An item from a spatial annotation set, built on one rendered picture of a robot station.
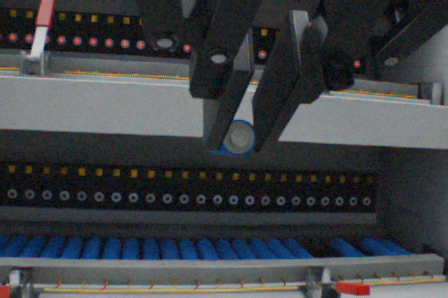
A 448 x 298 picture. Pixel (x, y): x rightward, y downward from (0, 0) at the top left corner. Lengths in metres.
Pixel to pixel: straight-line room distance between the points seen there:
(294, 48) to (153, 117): 0.24
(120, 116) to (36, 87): 0.08
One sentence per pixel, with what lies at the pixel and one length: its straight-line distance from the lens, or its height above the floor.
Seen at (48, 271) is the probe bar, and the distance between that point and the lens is 0.42.
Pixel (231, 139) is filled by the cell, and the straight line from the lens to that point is 0.20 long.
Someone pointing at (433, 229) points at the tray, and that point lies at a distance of 0.56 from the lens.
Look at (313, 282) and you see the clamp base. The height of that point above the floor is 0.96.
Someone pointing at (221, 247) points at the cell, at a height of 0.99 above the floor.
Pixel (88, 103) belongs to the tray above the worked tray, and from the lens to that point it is 0.39.
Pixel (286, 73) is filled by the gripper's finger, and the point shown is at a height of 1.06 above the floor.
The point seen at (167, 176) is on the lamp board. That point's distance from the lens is 0.52.
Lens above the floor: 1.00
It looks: 12 degrees up
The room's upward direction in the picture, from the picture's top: straight up
